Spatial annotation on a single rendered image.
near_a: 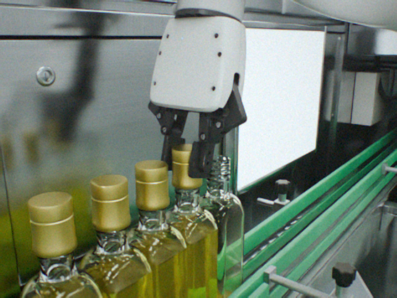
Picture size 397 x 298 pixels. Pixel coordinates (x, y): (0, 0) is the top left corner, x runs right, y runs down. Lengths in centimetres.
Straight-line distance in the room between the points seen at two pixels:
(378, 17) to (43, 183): 41
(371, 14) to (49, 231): 39
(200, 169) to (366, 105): 111
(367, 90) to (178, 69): 110
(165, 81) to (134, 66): 11
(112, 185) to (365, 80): 122
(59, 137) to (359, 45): 105
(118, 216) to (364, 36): 110
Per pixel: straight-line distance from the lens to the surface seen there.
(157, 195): 41
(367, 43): 135
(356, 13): 52
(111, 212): 37
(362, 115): 150
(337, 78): 135
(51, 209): 33
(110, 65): 53
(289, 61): 94
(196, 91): 42
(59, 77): 48
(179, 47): 44
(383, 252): 149
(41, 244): 34
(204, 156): 43
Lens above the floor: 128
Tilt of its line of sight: 16 degrees down
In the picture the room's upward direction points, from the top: straight up
